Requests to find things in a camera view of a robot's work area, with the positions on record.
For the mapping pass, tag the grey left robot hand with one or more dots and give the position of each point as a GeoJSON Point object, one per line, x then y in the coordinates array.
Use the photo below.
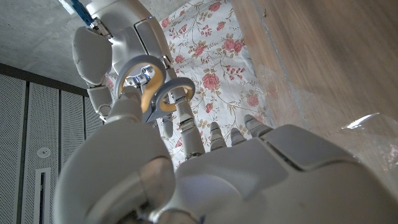
{"type": "Point", "coordinates": [280, 186]}

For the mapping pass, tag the floral print curtain backdrop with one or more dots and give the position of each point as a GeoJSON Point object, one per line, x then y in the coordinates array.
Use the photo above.
{"type": "Point", "coordinates": [217, 62]}

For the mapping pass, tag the clear plastic bag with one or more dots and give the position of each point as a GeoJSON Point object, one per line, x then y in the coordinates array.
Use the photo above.
{"type": "Point", "coordinates": [373, 140]}

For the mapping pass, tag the dark perforated wall panel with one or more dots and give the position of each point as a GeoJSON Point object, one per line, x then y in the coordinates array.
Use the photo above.
{"type": "Point", "coordinates": [31, 124]}

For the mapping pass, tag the grey and orange scissors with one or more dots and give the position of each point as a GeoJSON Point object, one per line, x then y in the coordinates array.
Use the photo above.
{"type": "Point", "coordinates": [152, 87]}

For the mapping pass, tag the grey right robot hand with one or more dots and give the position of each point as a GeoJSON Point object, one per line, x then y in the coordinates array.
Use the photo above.
{"type": "Point", "coordinates": [93, 53]}

